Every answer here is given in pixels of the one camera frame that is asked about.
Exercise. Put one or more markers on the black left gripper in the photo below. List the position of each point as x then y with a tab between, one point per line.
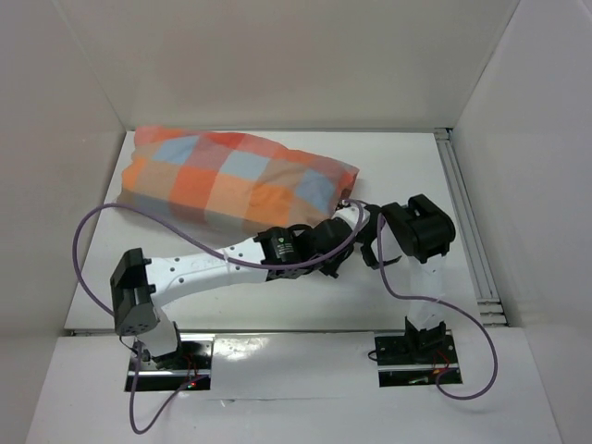
333	269

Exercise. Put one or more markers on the orange grey checked pillowcase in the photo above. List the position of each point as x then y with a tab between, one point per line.
231	181

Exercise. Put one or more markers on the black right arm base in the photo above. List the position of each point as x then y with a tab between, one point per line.
399	366

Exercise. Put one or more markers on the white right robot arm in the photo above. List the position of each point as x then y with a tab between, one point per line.
423	233

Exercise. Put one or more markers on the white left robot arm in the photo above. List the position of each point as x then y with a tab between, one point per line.
141	286

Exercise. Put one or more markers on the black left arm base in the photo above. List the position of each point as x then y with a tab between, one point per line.
191	365

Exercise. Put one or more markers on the aluminium table edge rail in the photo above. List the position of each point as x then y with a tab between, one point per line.
486	292

